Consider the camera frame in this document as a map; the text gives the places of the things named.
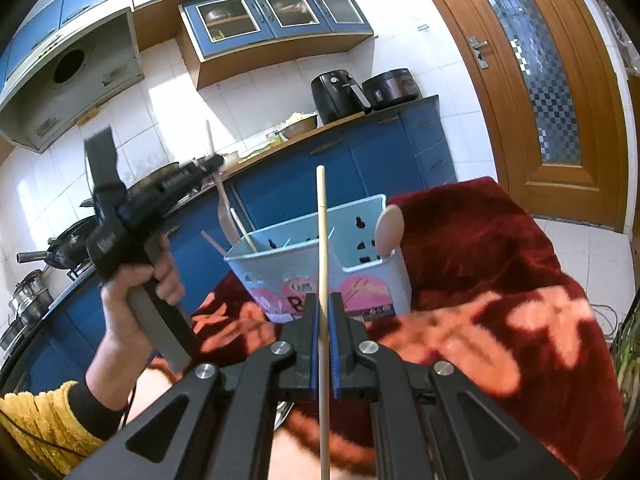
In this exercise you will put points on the dark rice cooker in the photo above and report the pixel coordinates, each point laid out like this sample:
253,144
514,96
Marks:
392,87

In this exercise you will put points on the black frying pan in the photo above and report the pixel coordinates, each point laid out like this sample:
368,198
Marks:
70,247

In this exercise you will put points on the wooden chopstick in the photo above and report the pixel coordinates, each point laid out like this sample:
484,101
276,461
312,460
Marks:
323,260
215,244

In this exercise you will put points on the light blue utensil holder box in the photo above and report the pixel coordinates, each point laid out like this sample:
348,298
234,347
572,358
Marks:
300,230

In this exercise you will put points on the wooden door with glass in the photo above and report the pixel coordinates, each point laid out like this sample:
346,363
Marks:
600,135

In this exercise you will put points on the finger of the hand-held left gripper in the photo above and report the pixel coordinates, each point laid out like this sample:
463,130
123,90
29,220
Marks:
205,165

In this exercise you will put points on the white chopstick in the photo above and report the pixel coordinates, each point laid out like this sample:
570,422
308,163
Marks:
245,232

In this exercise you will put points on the red floral blanket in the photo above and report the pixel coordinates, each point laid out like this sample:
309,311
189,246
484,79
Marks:
500,260

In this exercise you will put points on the person's left hand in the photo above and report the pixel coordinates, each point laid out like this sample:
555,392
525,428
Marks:
117,310

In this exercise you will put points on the blue base cabinets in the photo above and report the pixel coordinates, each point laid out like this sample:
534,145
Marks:
380,160

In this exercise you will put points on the black air fryer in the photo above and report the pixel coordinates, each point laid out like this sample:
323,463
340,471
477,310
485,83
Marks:
335,95

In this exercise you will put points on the steel bowl with food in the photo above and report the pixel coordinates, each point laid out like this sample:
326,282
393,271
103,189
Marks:
300,127

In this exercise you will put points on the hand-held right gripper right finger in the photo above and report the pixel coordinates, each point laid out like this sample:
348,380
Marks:
336,350

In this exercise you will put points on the range hood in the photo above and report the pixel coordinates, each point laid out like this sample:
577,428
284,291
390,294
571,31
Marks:
100,60

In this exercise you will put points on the steel pot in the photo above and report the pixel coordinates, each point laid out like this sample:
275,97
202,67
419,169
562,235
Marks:
30,295

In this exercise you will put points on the person's left forearm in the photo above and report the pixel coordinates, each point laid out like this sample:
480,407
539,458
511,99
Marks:
40,425

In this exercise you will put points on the glass door wall cabinet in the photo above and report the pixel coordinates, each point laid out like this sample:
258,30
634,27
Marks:
230,45

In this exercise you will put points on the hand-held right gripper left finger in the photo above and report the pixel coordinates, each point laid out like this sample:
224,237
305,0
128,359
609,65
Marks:
312,350

